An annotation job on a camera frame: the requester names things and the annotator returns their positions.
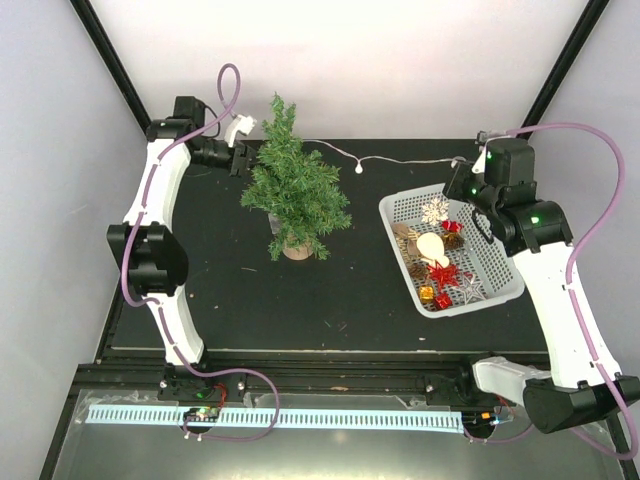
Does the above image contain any silver star ornament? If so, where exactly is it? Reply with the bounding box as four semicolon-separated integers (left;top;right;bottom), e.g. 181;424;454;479
456;274;486;305

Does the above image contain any pine cone ornament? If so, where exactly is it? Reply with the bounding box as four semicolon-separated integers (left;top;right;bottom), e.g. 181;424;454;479
442;232;465;251
408;264;429;281

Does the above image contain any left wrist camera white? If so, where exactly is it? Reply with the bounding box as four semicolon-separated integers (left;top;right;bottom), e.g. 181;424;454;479
224;114;257;148

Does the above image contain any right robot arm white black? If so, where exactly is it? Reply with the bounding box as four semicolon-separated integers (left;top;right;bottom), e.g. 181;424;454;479
443;137;639;433

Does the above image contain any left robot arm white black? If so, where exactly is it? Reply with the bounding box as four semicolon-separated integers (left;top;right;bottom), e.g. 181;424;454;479
107;96;257;399

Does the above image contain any fairy light string with battery box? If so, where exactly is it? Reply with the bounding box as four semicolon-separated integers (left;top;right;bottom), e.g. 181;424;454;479
269;138;466;236

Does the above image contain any small green christmas tree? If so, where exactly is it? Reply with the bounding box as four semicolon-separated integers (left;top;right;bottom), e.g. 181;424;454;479
240;94;352;261

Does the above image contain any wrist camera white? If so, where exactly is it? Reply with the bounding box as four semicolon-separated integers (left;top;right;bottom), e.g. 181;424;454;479
471;130;504;175
224;114;257;148

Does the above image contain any light blue slotted cable duct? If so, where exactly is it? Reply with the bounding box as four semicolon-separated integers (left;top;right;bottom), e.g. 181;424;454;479
85;405;464;434

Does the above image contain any white wooden snowflake ornament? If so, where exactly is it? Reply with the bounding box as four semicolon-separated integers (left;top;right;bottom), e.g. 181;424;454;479
421;198;449;226

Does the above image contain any red foil star ornament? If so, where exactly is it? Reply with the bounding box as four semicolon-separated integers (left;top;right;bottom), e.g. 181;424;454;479
427;262;459;290

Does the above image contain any wooden snowman ornament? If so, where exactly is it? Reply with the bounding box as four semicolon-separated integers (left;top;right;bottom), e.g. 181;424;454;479
416;232;450;268

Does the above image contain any white plastic basket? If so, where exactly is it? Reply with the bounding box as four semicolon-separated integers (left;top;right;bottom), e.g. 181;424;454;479
379;184;524;319

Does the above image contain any red gift box ornament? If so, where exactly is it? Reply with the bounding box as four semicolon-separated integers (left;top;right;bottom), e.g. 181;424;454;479
431;292;453;311

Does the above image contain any gold gift box ornament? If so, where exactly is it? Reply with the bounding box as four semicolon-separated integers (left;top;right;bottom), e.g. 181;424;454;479
418;286;435;304

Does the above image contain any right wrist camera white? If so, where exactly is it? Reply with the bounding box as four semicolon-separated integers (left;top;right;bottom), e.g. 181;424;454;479
471;130;504;175

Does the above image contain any red bow ornament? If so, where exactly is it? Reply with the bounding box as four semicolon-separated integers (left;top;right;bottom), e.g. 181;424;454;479
441;219;464;234

